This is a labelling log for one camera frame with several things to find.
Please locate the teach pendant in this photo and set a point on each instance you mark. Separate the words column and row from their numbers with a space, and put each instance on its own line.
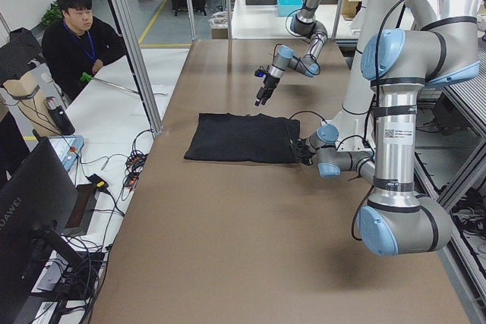
column 67, row 148

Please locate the black power adapter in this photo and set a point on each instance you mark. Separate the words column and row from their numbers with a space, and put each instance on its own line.
column 100, row 183

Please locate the grabber stick with green handle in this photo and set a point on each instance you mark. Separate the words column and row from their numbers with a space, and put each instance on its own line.
column 86, row 78

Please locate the aluminium frame post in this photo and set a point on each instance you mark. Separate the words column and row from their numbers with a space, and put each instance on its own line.
column 122, row 17

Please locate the blue plastic bin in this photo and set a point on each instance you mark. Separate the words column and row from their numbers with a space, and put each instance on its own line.
column 288, row 7

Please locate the usb hub with cables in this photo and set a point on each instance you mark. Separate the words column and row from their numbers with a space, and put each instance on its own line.
column 134, row 165

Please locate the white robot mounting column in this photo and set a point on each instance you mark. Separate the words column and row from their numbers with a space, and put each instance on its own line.
column 404, row 46

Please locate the black Huawei monitor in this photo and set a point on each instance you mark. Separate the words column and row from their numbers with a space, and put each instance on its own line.
column 36, row 204

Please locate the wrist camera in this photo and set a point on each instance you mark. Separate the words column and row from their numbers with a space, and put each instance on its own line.
column 260, row 73

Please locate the black printed t-shirt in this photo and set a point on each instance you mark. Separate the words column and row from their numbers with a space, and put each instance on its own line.
column 243, row 138

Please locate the cardboard box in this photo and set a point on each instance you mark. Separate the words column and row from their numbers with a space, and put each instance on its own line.
column 350, row 8

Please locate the seated person in black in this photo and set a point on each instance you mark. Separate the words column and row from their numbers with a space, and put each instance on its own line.
column 79, row 43

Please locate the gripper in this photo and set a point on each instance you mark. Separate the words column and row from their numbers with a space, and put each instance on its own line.
column 270, row 81
column 302, row 152

